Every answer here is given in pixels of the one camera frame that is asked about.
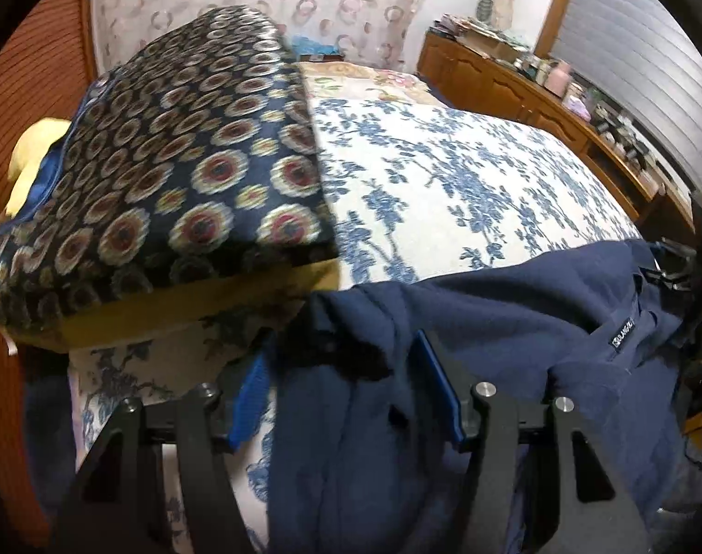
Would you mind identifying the olive gold patterned pillow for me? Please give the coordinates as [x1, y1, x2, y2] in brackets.
[56, 257, 337, 353]

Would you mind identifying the cardboard box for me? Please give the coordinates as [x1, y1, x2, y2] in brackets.
[458, 26, 516, 61]

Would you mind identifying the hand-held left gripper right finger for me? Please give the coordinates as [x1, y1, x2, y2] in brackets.
[414, 329, 655, 554]

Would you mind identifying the dark blue bed sheet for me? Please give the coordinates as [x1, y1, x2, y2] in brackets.
[426, 82, 461, 109]

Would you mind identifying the wooden sideboard cabinet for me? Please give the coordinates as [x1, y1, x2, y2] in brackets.
[417, 31, 695, 226]

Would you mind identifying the cluster of cosmetic bottles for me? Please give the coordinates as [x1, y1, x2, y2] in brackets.
[515, 52, 551, 78]

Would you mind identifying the navy blue printed t-shirt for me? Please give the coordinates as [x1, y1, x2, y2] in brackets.
[264, 239, 698, 554]

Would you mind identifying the floral quilt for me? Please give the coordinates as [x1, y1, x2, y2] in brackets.
[296, 60, 444, 108]

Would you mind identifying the blue plastic bag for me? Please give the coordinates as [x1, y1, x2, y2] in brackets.
[290, 35, 334, 59]

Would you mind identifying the yellow pillow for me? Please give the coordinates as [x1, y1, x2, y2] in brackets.
[5, 117, 72, 217]

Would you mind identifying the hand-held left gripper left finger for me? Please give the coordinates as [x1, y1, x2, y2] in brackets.
[51, 352, 271, 554]

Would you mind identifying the white sheet with blue flowers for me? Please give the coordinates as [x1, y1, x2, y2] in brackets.
[68, 97, 646, 554]

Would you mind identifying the sheer curtain with circle print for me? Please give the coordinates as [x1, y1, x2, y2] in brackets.
[91, 0, 438, 73]

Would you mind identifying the pink bottle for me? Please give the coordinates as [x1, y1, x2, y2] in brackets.
[547, 62, 572, 96]

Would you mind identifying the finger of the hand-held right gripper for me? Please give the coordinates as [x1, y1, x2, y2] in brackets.
[654, 235, 698, 263]
[640, 267, 695, 298]

